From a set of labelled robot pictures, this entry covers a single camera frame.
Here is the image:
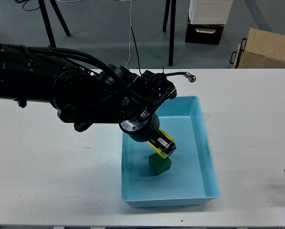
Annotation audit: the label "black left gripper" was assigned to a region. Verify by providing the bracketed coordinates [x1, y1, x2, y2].
[119, 114, 177, 156]

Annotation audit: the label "yellow wooden cube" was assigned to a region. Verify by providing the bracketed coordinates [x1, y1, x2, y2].
[148, 129, 177, 159]

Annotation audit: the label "green wooden cube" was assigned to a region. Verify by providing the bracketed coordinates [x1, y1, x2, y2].
[148, 153, 171, 176]

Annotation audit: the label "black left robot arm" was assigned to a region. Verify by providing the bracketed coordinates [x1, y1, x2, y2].
[0, 43, 177, 155]

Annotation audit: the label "dark brown drawer box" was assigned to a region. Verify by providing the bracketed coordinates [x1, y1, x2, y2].
[185, 20, 225, 45]

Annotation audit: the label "white plastic appliance box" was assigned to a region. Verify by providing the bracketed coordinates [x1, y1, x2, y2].
[189, 0, 233, 25]

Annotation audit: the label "light blue plastic bin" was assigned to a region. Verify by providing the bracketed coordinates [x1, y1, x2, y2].
[121, 96, 220, 208]

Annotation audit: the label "black right table legs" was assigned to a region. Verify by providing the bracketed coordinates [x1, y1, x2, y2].
[162, 0, 177, 66]

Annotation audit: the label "black table legs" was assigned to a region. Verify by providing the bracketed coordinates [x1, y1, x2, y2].
[162, 0, 177, 66]
[38, 0, 71, 47]

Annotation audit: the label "black left table legs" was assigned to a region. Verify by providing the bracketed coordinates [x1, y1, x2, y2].
[38, 0, 71, 47]

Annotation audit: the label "thin black wire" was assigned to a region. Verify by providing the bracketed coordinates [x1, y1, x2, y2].
[130, 26, 143, 74]

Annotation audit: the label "white hanging cable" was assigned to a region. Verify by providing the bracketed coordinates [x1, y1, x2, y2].
[125, 0, 133, 70]

